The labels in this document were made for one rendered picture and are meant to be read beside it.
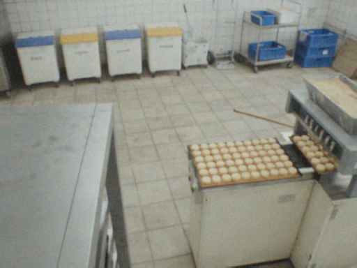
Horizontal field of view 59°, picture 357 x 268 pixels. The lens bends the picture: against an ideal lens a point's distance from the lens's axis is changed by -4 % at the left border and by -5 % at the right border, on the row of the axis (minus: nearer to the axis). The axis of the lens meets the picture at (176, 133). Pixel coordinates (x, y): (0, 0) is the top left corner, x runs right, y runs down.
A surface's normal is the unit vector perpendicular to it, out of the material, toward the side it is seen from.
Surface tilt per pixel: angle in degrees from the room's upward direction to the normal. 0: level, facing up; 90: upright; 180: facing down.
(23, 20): 90
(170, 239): 0
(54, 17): 90
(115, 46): 91
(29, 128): 0
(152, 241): 0
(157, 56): 92
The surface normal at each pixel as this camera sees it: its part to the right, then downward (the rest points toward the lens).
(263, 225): 0.15, 0.53
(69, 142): 0.00, -0.84
